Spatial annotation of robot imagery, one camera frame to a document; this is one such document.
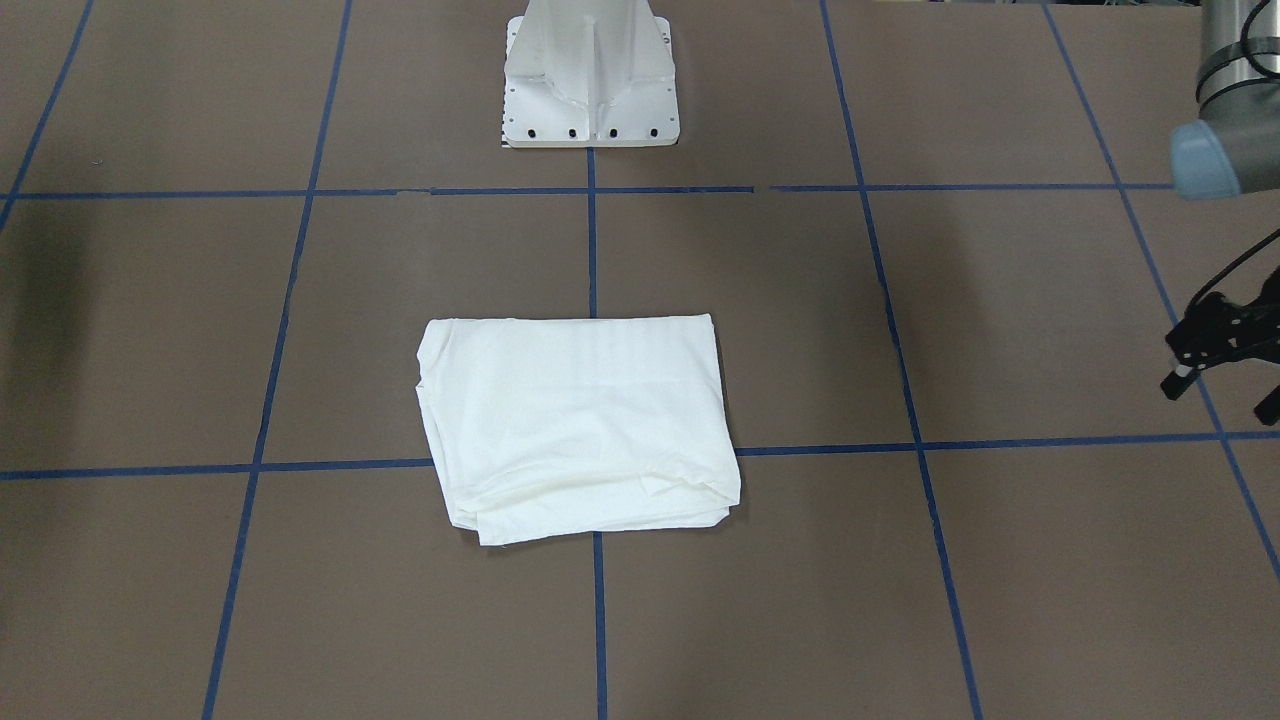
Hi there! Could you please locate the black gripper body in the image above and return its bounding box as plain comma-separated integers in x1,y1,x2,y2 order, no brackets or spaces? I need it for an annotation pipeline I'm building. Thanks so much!
1167,293,1279,373

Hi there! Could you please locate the white long-sleeve printed shirt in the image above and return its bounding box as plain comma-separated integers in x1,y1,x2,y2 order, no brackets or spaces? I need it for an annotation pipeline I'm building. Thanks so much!
416,314,742,546

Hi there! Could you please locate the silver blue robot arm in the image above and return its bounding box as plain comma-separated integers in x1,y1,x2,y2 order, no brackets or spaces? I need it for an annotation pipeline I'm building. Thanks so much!
1160,1,1279,400

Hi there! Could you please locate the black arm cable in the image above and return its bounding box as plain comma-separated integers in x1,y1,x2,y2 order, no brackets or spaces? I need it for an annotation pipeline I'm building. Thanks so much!
1185,228,1280,322

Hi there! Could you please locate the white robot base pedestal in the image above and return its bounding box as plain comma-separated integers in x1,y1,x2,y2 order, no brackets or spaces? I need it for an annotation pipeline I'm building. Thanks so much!
500,1,681,149

